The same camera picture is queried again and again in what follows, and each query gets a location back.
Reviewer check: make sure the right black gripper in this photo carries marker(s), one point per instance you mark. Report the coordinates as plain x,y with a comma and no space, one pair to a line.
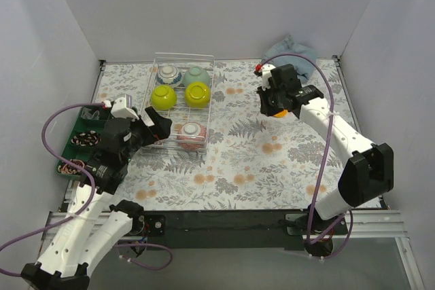
270,100

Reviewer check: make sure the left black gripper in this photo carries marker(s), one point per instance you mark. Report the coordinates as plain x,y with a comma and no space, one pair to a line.
143,130

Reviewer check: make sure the orange bowl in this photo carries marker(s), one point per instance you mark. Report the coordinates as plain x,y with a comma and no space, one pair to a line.
281,114

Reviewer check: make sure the lime green bowl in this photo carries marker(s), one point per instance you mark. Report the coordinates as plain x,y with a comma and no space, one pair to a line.
197,95
163,98

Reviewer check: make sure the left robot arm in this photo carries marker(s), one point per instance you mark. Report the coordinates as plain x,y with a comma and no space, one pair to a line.
88,208

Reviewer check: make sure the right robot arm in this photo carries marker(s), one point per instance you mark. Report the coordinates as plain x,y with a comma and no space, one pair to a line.
368,167

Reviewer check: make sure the red floral pattern bowl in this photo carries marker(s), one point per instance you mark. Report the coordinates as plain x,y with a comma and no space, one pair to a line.
192,136

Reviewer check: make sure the blue floral white bowl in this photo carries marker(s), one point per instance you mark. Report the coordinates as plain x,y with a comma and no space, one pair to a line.
169,75

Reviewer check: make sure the floral table mat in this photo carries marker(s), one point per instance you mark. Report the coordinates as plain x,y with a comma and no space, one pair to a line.
251,162

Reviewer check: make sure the blue denim cloth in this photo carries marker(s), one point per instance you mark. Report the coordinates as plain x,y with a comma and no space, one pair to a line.
288,45

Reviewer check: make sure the pale green bowl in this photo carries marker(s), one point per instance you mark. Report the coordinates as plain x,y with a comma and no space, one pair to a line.
196,74

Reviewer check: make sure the green compartment tray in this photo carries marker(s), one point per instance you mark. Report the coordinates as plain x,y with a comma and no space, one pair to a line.
93,143

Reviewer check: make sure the clear plastic bag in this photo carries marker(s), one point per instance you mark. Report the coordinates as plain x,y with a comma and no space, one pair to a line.
91,113

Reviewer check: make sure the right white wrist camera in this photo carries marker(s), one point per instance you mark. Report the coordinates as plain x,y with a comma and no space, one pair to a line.
264,71

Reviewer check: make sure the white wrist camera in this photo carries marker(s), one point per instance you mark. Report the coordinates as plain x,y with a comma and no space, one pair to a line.
122,107
264,71

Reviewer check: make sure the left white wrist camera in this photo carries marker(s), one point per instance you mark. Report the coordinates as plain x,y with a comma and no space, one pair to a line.
122,107

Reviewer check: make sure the white wire dish rack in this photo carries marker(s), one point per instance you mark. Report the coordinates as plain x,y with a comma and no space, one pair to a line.
181,113

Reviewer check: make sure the aluminium frame rail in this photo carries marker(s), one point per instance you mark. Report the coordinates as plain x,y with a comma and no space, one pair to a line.
260,229

